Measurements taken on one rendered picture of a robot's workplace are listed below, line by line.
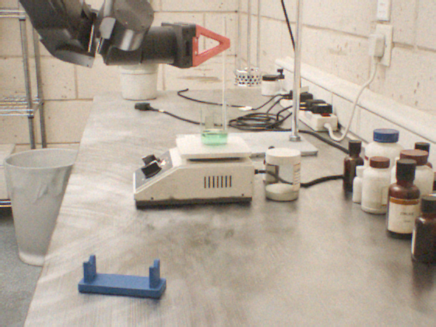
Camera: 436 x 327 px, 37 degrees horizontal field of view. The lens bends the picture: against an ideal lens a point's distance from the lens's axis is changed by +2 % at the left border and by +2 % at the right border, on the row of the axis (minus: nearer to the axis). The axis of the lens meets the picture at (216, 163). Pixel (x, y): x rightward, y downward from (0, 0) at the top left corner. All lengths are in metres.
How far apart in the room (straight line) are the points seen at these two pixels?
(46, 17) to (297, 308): 0.51
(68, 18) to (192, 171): 0.31
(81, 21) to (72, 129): 2.54
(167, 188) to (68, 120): 2.48
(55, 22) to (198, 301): 0.43
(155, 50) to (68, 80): 2.49
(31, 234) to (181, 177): 1.72
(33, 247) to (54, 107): 0.99
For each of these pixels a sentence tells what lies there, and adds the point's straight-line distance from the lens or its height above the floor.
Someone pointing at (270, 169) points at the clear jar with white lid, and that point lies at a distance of 1.08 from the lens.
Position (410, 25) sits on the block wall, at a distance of 1.39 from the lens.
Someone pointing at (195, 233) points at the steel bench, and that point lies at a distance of 0.95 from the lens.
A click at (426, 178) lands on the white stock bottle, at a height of 0.83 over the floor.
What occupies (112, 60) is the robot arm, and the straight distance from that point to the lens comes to 0.99.
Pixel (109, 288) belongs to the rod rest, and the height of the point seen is 0.76.
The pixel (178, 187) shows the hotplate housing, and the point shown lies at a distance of 1.05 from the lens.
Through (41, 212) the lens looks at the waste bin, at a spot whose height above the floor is 0.24.
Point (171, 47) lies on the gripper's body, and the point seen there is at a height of 1.01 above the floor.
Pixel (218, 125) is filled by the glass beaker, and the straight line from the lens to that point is 1.07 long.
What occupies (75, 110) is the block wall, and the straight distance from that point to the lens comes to 3.49.
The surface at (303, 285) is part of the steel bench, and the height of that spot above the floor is 0.75.
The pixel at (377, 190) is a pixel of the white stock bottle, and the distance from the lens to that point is 1.04.
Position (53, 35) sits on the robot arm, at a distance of 0.96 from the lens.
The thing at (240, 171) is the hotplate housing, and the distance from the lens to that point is 1.06.
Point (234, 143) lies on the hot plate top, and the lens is 1.11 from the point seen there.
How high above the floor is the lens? 1.10
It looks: 15 degrees down
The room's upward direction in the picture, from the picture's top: straight up
